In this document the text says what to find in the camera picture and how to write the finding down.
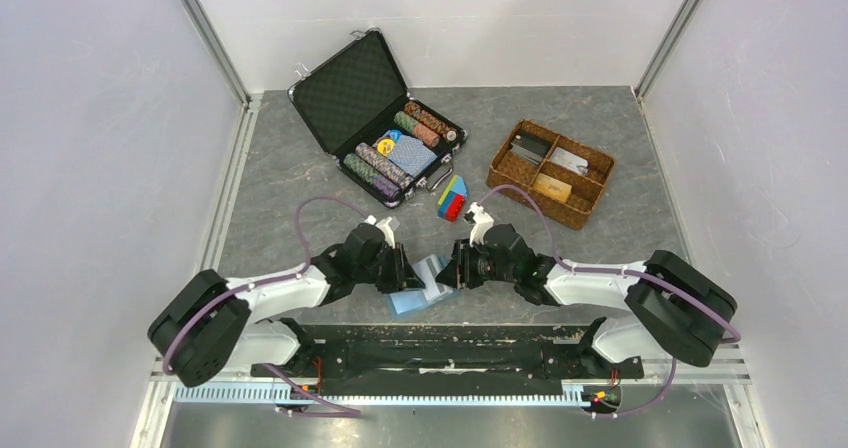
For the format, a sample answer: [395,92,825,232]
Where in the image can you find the white cable duct rail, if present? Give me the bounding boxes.
[174,381,613,408]

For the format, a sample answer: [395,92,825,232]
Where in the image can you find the colourful toy brick block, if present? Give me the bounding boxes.
[437,175,468,222]

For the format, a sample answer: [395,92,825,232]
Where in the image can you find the green purple chip stack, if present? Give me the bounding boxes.
[343,153,400,200]

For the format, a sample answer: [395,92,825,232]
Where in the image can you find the gold VIP card stack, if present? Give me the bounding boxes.
[533,173,572,203]

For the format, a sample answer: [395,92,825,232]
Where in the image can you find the brown orange chip stack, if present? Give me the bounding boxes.
[404,101,459,142]

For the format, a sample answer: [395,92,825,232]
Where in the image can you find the woven wicker basket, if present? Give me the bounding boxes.
[486,119,616,230]

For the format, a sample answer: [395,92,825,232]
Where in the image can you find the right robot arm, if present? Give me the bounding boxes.
[436,224,741,376]

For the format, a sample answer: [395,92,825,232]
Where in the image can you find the yellow dealer chip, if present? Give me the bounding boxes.
[375,138,395,156]

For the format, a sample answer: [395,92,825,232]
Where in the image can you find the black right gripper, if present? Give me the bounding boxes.
[435,237,517,290]

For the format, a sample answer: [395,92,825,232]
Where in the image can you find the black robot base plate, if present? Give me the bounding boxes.
[279,325,644,397]

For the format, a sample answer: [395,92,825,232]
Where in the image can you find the blue card holder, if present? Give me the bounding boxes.
[386,255,459,319]

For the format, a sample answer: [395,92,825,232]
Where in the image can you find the blue playing card deck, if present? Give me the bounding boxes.
[387,135,436,177]

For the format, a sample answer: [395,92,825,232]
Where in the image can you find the grey striped card in sleeve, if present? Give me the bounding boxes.
[420,255,453,302]

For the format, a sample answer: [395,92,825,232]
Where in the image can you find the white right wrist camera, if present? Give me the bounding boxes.
[463,202,494,246]

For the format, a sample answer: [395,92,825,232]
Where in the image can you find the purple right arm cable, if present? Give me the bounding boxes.
[476,184,742,420]

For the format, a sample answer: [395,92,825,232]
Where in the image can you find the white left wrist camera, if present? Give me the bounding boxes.
[364,215,400,248]

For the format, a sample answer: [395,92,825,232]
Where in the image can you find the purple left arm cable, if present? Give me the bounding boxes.
[161,196,372,375]

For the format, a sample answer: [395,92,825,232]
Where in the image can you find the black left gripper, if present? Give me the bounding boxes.
[354,242,425,294]

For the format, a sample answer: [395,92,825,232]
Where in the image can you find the black poker chip case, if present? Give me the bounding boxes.
[288,28,468,208]

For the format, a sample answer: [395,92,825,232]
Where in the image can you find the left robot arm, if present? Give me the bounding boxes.
[147,218,425,387]

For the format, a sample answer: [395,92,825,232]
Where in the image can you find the green pink chip stack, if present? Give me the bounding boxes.
[394,111,440,148]

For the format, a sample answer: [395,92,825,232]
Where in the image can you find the dark card stack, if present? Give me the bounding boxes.
[510,130,552,165]

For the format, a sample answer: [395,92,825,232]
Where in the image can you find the white card stack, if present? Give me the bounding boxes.
[549,147,589,177]

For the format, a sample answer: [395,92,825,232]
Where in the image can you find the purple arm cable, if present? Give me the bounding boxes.
[161,196,372,375]
[476,184,742,420]

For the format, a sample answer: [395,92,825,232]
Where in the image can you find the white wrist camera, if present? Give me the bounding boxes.
[364,215,400,248]
[463,202,494,246]

